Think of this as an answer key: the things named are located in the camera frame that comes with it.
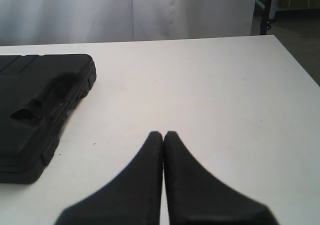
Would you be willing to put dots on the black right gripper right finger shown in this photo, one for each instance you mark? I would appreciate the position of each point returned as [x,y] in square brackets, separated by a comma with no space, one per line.
[196,197]

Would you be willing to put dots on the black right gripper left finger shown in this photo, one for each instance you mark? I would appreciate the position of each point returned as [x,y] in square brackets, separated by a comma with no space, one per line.
[133,197]

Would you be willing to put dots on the white backdrop curtain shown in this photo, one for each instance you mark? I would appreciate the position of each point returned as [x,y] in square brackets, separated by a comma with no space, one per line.
[35,22]

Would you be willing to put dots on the blue metal shelf rack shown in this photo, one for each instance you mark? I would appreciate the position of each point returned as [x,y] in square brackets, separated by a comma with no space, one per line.
[287,0]

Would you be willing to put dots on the black metal stand pole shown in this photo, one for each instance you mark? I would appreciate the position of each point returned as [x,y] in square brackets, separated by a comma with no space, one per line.
[265,24]

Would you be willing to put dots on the black plastic tool case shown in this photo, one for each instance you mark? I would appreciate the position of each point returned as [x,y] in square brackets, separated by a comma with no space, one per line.
[37,92]

